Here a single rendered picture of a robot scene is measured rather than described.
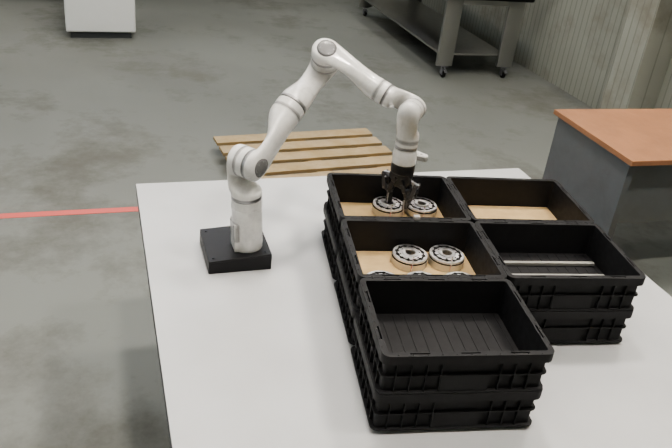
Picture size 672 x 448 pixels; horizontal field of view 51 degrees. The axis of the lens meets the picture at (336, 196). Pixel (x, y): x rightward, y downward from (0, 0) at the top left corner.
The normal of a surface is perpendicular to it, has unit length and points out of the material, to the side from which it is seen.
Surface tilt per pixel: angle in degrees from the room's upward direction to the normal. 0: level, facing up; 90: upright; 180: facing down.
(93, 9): 90
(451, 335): 0
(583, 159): 90
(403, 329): 0
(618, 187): 90
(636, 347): 0
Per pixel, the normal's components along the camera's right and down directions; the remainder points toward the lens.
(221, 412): 0.11, -0.88
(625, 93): -0.95, 0.05
